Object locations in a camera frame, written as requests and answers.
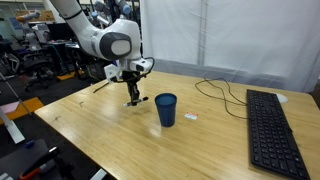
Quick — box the aluminium extrusion rail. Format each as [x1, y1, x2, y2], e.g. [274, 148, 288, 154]
[0, 109, 25, 144]

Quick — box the white plastic curtain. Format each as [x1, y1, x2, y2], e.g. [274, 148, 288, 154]
[140, 0, 320, 92]

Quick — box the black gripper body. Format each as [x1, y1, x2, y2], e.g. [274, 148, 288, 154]
[122, 71, 140, 85]

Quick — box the black keyboard cable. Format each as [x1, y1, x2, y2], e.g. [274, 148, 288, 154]
[194, 77, 249, 120]

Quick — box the dark blue plastic cup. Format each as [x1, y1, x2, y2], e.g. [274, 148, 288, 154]
[155, 93, 177, 127]

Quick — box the black office chair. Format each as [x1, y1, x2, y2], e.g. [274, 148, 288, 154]
[17, 53, 52, 92]

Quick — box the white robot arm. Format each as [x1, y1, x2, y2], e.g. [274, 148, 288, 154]
[50, 0, 155, 106]

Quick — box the small white red sticker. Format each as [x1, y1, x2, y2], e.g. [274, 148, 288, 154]
[185, 112, 198, 120]

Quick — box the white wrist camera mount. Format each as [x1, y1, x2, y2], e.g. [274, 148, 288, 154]
[104, 64, 120, 82]

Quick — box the black marker white cap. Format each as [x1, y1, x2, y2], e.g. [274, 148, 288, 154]
[123, 96, 149, 107]

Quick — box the black computer keyboard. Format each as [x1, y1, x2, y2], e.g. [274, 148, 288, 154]
[246, 89, 310, 180]

